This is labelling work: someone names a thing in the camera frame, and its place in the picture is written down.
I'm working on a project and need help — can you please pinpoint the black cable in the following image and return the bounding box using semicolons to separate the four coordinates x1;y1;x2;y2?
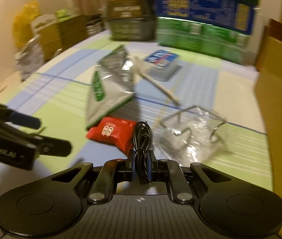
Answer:
133;121;153;186

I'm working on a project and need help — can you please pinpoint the blue white gum tin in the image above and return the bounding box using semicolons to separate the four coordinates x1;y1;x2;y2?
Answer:
143;50;179;82

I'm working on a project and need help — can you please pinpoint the beige speckled spoon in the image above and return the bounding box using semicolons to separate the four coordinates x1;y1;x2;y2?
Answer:
133;56;182;107

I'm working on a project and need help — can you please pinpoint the red snack packet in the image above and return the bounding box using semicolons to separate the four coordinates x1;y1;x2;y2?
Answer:
86;117;137;156

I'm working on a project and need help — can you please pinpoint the clear crumpled plastic wrapper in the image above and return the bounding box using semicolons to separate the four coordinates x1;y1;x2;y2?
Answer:
154;105;228;167

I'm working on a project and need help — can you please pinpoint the silver crumpled foil bag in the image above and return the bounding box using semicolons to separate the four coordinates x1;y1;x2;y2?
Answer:
14;35;44;81

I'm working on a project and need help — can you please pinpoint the silver green foil pouch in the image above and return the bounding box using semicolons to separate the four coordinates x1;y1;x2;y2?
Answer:
86;45;134;129

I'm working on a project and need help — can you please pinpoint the yellow plastic bag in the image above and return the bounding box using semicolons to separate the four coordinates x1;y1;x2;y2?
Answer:
12;1;41;51

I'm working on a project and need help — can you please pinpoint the brown side cardboard box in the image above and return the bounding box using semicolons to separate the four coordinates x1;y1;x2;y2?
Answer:
31;14;87;61

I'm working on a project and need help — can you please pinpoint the green shrink-wrapped drink pack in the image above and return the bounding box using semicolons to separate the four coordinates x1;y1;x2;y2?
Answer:
157;17;249;65

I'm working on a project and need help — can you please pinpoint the dark instant noodle box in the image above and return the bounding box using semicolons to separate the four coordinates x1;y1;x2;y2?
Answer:
106;0;156;41

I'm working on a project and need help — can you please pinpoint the blue milk carton box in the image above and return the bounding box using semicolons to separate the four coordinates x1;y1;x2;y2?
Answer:
155;0;255;35

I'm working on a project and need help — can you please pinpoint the dark red gift box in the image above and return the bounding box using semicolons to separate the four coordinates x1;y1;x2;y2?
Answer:
255;19;282;72

